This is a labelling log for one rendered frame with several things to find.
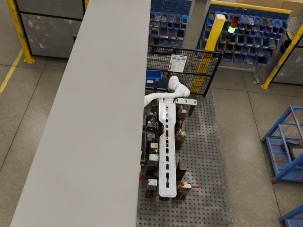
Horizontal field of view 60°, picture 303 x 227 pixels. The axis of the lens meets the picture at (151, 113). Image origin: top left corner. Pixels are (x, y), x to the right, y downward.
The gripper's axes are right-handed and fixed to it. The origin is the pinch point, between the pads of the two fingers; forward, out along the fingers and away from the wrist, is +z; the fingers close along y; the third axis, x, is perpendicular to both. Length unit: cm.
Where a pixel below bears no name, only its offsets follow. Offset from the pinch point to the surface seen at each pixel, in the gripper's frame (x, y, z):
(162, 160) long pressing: -76, -5, 14
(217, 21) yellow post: 58, 44, -82
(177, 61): 54, 9, -21
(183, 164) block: -81, 17, 11
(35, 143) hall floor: -12, -186, 113
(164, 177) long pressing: -97, -3, 14
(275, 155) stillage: -4, 189, 98
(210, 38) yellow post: 58, 44, -58
